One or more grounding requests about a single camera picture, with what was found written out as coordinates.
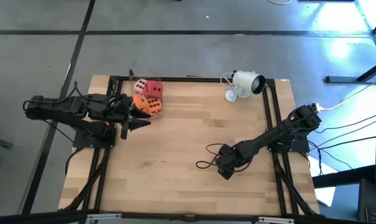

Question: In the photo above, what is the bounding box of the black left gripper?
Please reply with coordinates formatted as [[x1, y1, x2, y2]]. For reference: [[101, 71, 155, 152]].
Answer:
[[111, 94, 152, 131]]

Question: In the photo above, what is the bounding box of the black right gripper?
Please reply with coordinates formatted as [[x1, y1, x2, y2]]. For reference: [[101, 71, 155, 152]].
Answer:
[[214, 142, 254, 181]]

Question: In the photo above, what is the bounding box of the large red foam die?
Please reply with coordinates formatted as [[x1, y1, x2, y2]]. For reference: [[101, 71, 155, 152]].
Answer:
[[143, 80, 164, 99]]

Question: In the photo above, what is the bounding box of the large pale pink foam die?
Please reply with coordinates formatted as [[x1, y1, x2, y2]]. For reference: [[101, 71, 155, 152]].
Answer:
[[134, 78, 148, 95]]

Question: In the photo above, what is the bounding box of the clear plastic container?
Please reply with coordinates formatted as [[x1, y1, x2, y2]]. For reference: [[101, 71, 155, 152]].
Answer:
[[130, 74, 164, 118]]

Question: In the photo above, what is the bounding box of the black floor beam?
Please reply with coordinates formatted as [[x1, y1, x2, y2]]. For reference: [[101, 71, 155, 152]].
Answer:
[[311, 164, 376, 189]]

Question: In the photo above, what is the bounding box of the black box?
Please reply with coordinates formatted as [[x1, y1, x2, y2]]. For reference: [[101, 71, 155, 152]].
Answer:
[[357, 179, 376, 223]]

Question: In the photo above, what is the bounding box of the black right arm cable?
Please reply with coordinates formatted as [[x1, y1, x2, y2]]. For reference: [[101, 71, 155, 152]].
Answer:
[[195, 142, 226, 170]]

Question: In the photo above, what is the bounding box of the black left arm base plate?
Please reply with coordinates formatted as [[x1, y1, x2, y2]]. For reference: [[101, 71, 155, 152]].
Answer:
[[72, 123, 117, 149]]

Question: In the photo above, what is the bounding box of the black aluminium rig frame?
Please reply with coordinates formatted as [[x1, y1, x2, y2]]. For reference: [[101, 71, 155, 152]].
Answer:
[[58, 75, 326, 224]]

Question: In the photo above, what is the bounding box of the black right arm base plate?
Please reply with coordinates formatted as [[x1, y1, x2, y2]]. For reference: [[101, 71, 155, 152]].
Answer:
[[266, 136, 310, 153]]

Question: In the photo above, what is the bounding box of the silver corner bracket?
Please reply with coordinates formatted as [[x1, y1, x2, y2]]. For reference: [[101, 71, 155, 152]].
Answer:
[[257, 216, 295, 224], [85, 213, 122, 224]]

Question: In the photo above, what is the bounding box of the white round device with cable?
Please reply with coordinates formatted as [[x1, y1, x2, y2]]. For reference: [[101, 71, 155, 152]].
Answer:
[[219, 72, 238, 91]]

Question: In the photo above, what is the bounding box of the black power cable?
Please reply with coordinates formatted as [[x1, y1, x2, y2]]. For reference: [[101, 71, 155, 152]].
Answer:
[[311, 113, 376, 134], [318, 134, 376, 151]]

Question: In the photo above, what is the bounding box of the white power cable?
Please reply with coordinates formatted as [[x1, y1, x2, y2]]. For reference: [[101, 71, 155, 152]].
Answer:
[[311, 75, 376, 113]]

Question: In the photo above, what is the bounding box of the black desk leg frame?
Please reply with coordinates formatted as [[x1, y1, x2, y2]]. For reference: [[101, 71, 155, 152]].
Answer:
[[325, 57, 376, 84]]

